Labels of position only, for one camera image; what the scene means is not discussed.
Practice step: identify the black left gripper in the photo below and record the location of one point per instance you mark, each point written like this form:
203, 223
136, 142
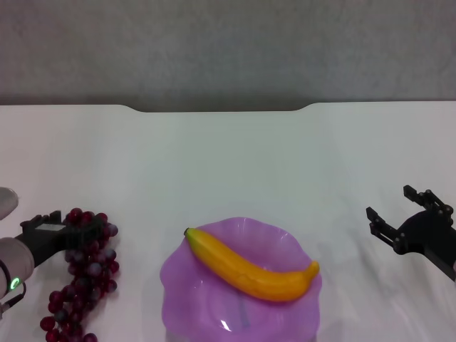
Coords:
46, 235

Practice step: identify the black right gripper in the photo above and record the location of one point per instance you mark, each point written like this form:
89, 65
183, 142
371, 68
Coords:
424, 231

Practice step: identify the dark red grape bunch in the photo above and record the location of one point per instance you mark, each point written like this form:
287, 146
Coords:
89, 270

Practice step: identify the yellow banana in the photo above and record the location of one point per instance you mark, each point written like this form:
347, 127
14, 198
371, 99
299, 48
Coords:
249, 270

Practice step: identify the left robot arm silver white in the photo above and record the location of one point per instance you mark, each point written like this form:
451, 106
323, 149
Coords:
14, 263

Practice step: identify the purple wavy plastic plate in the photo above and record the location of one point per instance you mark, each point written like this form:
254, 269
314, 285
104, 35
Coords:
199, 313

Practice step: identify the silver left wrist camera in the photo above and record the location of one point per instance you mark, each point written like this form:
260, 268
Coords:
7, 203

